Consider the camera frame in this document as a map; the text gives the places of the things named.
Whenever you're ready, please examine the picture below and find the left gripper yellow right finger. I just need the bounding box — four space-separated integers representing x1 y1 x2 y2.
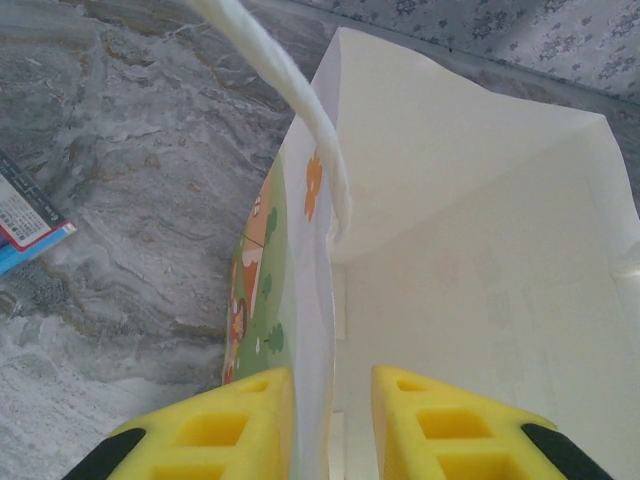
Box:
370 364 622 480

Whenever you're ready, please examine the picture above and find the white flower print paper bag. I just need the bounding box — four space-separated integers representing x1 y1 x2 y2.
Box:
187 0 640 480

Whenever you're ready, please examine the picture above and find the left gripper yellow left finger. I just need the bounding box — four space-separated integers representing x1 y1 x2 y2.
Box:
72 366 297 480

